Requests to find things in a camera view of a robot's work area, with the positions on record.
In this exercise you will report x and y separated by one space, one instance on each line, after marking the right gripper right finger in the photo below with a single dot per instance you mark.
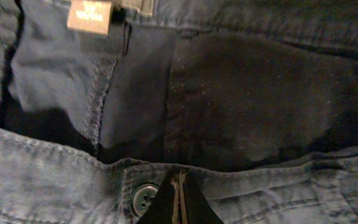
193 206

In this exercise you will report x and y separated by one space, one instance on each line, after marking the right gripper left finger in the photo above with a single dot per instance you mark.
165 207

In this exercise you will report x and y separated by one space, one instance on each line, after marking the navy blue shorts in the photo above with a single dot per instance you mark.
100 99

